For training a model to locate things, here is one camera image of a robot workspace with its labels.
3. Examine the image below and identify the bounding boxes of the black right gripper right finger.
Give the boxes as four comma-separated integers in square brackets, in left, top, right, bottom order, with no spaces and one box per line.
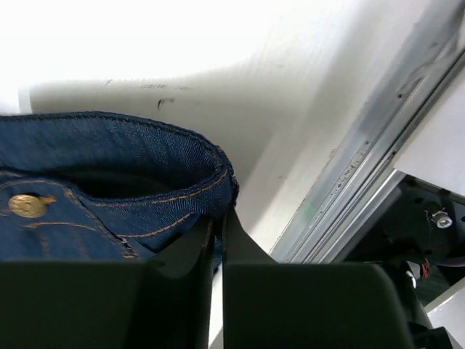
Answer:
[222,209,436,348]

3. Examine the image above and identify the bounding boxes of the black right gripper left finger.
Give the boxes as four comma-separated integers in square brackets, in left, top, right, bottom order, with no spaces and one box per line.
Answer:
[1,218,214,348]

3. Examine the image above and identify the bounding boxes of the dark blue denim trousers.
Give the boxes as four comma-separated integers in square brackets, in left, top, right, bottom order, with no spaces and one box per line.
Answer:
[1,111,239,261]

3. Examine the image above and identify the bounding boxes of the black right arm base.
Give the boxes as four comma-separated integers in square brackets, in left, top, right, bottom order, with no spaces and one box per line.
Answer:
[345,176,464,305]

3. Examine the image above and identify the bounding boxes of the aluminium front frame rail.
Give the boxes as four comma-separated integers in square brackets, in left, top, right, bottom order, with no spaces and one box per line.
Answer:
[271,1,464,263]

